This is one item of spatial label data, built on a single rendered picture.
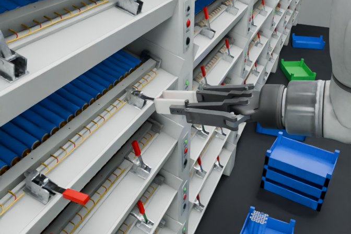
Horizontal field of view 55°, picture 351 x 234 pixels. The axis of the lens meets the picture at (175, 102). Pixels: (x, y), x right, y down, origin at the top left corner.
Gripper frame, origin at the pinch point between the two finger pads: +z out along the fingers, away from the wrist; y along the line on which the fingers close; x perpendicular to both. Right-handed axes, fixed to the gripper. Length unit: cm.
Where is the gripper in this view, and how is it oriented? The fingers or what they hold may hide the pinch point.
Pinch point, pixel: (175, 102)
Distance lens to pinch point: 64.3
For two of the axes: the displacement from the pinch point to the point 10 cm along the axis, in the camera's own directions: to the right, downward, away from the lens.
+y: 4.1, -4.7, 7.8
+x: -1.8, -8.8, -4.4
